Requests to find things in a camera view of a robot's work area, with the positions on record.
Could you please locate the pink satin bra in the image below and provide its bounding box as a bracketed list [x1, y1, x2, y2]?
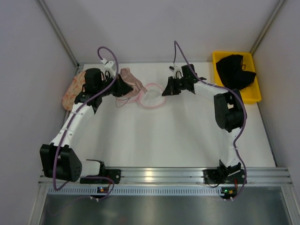
[115, 67, 148, 108]

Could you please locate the orange patterned laundry bag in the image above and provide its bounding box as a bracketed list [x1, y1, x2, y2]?
[62, 70, 86, 111]

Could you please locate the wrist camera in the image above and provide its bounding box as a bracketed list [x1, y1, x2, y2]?
[169, 66, 181, 76]
[101, 59, 116, 77]

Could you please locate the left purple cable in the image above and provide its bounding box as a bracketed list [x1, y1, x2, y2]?
[53, 46, 118, 202]

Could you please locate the purple cable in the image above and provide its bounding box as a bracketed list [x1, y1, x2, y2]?
[53, 46, 118, 202]
[172, 40, 247, 202]

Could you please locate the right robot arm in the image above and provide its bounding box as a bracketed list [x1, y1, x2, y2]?
[162, 64, 246, 176]

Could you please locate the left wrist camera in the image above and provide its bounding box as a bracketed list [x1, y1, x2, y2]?
[101, 59, 116, 77]

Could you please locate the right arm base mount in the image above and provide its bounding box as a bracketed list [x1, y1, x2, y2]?
[203, 169, 246, 188]

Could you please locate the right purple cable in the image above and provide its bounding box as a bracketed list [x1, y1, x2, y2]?
[172, 40, 247, 202]

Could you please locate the yellow plastic tray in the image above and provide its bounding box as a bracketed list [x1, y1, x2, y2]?
[212, 51, 262, 104]

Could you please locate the black bra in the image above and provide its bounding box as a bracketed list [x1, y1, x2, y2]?
[216, 54, 256, 90]

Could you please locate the aluminium frame rail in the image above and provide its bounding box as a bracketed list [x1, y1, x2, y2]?
[38, 166, 293, 186]

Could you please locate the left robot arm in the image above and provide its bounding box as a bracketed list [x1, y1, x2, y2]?
[39, 68, 142, 182]

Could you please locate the perforated cable duct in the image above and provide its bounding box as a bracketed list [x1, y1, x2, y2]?
[48, 186, 224, 196]

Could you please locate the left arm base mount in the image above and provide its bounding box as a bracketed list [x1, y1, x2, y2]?
[80, 169, 121, 184]

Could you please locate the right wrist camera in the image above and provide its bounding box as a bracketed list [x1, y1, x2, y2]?
[169, 66, 181, 76]

